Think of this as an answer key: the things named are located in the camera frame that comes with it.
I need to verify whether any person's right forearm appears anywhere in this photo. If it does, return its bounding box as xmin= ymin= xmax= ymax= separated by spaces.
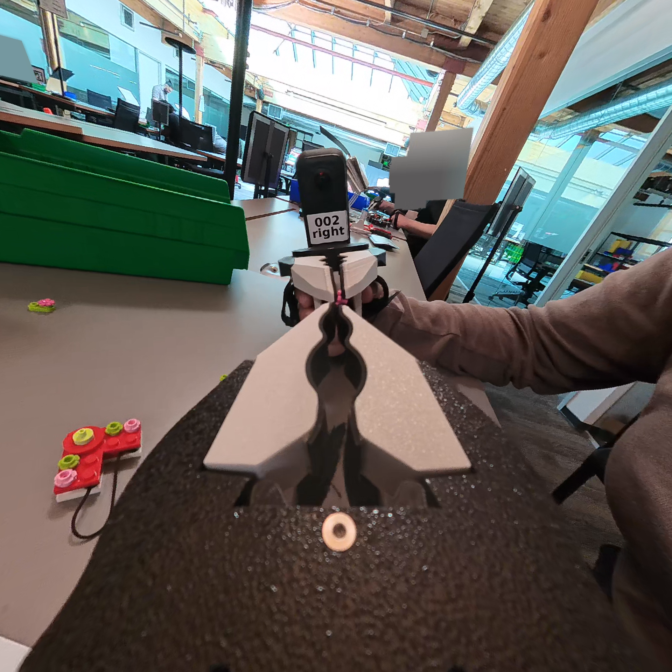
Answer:
xmin=378 ymin=251 xmax=672 ymax=396

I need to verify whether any wooden support post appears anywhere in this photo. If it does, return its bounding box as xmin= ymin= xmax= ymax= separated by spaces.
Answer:
xmin=428 ymin=0 xmax=599 ymax=301

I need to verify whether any white instruction booklet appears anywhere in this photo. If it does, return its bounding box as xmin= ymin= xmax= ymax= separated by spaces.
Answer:
xmin=0 ymin=634 xmax=33 ymax=672

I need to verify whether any long grey desk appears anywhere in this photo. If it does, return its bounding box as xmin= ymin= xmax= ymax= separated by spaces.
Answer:
xmin=0 ymin=100 xmax=208 ymax=165

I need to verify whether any black cord loop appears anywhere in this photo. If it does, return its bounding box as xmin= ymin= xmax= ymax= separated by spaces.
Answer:
xmin=71 ymin=454 xmax=119 ymax=540

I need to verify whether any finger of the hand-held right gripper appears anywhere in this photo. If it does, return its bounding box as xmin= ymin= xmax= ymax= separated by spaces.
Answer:
xmin=290 ymin=256 xmax=342 ymax=313
xmin=340 ymin=257 xmax=379 ymax=317

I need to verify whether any black support pole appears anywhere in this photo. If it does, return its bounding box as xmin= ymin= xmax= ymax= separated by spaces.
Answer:
xmin=223 ymin=0 xmax=254 ymax=200

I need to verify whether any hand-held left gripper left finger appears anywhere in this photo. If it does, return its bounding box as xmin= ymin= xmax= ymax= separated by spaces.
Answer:
xmin=203 ymin=303 xmax=338 ymax=508

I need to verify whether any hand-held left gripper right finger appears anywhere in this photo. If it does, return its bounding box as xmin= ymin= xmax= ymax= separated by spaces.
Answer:
xmin=338 ymin=304 xmax=472 ymax=507

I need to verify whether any red lego heart section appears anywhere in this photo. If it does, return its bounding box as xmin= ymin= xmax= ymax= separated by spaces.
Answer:
xmin=52 ymin=417 xmax=144 ymax=504

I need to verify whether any black computer monitor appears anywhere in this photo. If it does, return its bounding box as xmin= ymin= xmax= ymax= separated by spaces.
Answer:
xmin=240 ymin=110 xmax=291 ymax=199
xmin=462 ymin=167 xmax=537 ymax=305

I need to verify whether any black office chair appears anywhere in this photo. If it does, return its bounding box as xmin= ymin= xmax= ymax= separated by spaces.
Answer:
xmin=551 ymin=414 xmax=644 ymax=602

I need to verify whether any black folding chair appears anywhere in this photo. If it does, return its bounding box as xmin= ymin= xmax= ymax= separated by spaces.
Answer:
xmin=414 ymin=199 xmax=501 ymax=302

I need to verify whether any green plastic bin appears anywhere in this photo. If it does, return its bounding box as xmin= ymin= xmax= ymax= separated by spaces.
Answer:
xmin=0 ymin=128 xmax=232 ymax=204
xmin=0 ymin=152 xmax=250 ymax=286

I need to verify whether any silver ventilation duct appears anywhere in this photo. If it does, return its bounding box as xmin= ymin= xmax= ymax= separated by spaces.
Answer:
xmin=457 ymin=5 xmax=531 ymax=111

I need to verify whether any person's right hand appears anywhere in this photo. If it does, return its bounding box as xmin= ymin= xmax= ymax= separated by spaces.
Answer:
xmin=295 ymin=288 xmax=319 ymax=326

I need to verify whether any person's torso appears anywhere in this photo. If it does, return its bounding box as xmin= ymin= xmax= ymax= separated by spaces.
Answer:
xmin=604 ymin=409 xmax=672 ymax=672

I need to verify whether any black floor lamp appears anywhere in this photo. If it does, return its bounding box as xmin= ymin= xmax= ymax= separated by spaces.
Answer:
xmin=162 ymin=31 xmax=199 ymax=123

